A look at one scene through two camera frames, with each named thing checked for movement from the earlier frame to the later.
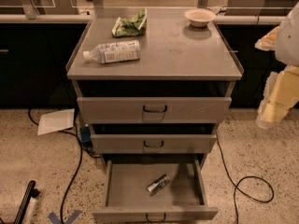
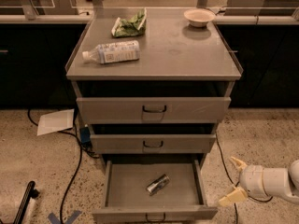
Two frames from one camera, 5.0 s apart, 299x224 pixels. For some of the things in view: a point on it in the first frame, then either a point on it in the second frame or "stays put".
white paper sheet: x=55 y=121 stays put
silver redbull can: x=157 y=184 stays put
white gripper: x=289 y=44 → x=254 y=180
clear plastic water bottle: x=113 y=52 stays put
